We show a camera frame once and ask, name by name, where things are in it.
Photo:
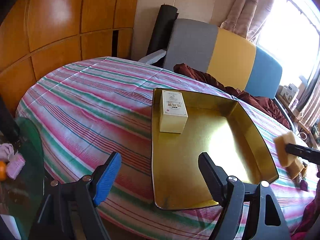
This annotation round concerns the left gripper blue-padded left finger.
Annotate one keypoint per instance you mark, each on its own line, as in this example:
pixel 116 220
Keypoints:
pixel 90 191

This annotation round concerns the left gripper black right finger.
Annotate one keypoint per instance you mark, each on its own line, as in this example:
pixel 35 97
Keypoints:
pixel 265 219

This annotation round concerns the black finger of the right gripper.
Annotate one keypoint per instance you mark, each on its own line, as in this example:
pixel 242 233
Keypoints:
pixel 310 154

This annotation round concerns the yellow sponge block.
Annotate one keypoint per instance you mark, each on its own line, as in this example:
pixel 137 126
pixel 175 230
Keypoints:
pixel 292 163

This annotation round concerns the white boxes on sideboard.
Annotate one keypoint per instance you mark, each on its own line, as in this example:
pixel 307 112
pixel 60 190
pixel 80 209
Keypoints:
pixel 289 93

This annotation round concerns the dark red blanket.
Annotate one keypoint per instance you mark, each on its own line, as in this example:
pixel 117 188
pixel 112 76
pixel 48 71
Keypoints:
pixel 263 104

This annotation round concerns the striped pink green bedsheet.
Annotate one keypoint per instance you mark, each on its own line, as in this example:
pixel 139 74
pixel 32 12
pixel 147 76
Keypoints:
pixel 86 110

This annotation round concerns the pink cloth item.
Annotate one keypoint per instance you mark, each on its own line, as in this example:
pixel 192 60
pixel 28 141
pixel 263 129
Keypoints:
pixel 14 160

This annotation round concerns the white cream carton box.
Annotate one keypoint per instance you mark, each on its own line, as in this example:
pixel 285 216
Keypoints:
pixel 173 112

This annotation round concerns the gold rectangular tray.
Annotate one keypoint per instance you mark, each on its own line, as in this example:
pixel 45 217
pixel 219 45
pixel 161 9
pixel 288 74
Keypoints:
pixel 218 126

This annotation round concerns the orange fruit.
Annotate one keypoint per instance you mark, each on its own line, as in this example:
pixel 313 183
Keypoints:
pixel 3 171

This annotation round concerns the grey yellow blue headboard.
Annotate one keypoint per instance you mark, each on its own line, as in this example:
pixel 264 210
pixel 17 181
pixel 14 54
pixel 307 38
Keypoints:
pixel 229 58

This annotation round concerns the grey white pillow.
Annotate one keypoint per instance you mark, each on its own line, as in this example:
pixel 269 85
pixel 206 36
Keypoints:
pixel 153 57

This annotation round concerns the black rolled mat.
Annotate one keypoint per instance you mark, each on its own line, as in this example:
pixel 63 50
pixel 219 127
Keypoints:
pixel 161 33

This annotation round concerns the pink patterned curtain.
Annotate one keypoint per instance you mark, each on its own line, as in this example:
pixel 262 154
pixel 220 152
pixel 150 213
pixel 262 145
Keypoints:
pixel 247 17

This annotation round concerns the orange wooden wardrobe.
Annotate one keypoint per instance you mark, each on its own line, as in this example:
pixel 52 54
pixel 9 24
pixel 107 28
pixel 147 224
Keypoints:
pixel 39 36

